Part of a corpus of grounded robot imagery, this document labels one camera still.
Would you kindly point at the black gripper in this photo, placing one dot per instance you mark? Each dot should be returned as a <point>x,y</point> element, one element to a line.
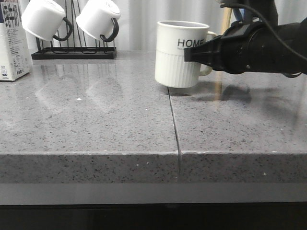
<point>227,52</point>

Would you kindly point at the blue white milk carton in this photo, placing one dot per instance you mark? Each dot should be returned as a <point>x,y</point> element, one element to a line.
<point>14,52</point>

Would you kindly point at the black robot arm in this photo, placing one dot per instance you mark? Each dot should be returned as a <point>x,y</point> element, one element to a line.
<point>255,48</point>

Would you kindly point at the white ribbed HOME cup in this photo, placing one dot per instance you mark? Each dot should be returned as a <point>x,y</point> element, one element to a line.
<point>173,37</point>

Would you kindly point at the white enamel mug right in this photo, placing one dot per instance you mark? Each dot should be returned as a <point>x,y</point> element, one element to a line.
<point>99,20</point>

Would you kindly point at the white enamel mug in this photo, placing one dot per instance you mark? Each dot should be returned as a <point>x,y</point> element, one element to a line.
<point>99,20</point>
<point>42,18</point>

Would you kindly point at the white enamel mug left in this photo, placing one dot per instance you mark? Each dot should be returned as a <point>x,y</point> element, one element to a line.
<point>42,18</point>

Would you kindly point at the black wire mug rack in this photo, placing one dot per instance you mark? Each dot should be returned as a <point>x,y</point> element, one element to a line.
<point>79,45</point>

